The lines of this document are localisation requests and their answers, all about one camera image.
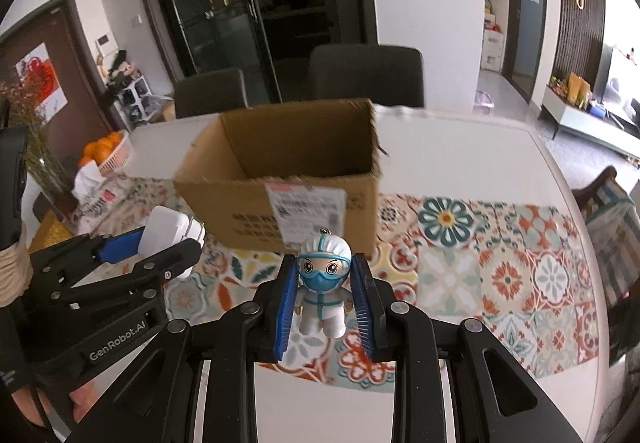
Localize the white cube charger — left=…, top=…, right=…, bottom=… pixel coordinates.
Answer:
left=138, top=206, right=206, bottom=260

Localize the medic figurine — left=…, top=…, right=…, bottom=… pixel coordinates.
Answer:
left=294, top=229, right=354, bottom=339

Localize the left hand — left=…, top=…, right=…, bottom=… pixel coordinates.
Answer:
left=11, top=381, right=99, bottom=427

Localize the patterned tissue pack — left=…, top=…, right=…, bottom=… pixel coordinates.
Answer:
left=72, top=161, right=130, bottom=235

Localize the yellow woven mat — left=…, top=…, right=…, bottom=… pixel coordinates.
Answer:
left=28, top=210, right=74, bottom=255

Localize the white basket of oranges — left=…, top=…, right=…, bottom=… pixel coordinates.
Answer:
left=78, top=130, right=134, bottom=176

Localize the patterned floral table runner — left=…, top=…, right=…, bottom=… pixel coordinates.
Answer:
left=77, top=176, right=599, bottom=392

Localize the white shelf with clutter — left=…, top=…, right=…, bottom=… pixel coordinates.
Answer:
left=96, top=50, right=151, bottom=131

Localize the dried flower bouquet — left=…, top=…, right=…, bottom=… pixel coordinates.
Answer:
left=1, top=70, right=77, bottom=220

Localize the brown cardboard box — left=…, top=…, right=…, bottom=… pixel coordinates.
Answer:
left=172, top=98, right=381, bottom=255

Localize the dark grey left chair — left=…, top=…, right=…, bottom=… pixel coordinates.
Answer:
left=172, top=67, right=248, bottom=119

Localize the dark grey chair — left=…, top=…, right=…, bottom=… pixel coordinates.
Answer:
left=172, top=67, right=248, bottom=119
left=309, top=44, right=425, bottom=108

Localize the striped armchair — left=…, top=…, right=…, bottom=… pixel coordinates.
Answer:
left=573, top=166, right=639, bottom=364

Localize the white low tv cabinet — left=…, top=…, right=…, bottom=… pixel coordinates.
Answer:
left=541, top=88, right=640, bottom=159

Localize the dark grey right chair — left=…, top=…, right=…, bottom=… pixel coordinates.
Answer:
left=309, top=44, right=425, bottom=108

